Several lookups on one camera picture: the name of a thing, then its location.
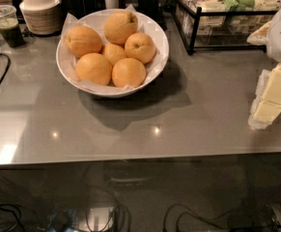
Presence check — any white ceramic bowl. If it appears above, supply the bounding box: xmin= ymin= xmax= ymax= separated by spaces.
xmin=55 ymin=8 xmax=170 ymax=99

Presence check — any stack of paper bowls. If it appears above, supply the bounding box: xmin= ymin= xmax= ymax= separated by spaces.
xmin=19 ymin=0 xmax=63 ymax=36

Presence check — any black wire rack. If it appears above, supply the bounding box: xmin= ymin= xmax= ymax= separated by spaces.
xmin=172 ymin=0 xmax=276 ymax=55

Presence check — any white paper bowl liner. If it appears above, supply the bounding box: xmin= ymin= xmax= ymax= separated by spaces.
xmin=59 ymin=4 xmax=165 ymax=95

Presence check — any plastic cup green drink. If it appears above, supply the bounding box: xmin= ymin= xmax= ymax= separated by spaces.
xmin=0 ymin=5 xmax=25 ymax=47

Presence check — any green packet in rack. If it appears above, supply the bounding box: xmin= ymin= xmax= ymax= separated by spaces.
xmin=223 ymin=0 xmax=255 ymax=12

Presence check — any small centre orange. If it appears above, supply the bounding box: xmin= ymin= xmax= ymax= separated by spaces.
xmin=100 ymin=43 xmax=126 ymax=65

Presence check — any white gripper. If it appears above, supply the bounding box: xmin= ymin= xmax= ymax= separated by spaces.
xmin=248 ymin=9 xmax=281 ymax=130

